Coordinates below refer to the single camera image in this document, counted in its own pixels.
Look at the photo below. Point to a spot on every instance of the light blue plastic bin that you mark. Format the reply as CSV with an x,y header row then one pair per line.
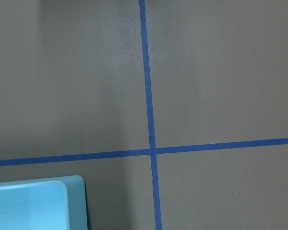
x,y
57,203

